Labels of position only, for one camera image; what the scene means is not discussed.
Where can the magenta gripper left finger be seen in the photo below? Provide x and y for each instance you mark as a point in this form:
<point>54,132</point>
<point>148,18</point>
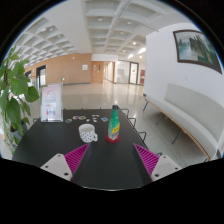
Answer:
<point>64,166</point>

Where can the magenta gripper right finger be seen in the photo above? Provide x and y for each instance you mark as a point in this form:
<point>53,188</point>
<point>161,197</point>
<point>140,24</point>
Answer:
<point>156,166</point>

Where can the green plastic water bottle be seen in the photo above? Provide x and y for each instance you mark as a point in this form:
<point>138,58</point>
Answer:
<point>114,124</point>

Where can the white polka dot mug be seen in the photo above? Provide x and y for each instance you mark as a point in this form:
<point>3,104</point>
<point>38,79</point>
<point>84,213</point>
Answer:
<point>87,133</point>

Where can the round sticker coaster left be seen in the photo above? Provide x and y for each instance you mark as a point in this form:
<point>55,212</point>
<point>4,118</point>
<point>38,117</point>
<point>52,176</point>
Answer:
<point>68,120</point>

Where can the round colourful coaster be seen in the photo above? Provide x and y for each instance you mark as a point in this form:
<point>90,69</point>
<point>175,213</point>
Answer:
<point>79,117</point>

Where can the red round coaster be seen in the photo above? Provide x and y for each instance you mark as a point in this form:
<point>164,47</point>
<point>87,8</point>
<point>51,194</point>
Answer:
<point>112,141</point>

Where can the blue small card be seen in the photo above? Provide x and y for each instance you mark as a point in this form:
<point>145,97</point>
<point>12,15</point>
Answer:
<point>104,119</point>

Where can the long white bench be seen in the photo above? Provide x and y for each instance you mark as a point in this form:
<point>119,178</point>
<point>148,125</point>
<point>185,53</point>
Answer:
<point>200,117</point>

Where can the white standing sign board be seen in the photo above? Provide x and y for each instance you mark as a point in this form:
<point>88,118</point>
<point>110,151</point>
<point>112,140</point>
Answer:
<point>51,103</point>

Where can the green leafy potted plant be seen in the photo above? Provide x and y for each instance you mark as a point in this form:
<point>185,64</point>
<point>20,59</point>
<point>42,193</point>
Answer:
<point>15,96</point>

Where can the framed landscape painting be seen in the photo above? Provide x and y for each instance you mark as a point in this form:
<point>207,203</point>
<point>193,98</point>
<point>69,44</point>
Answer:
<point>193,47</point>

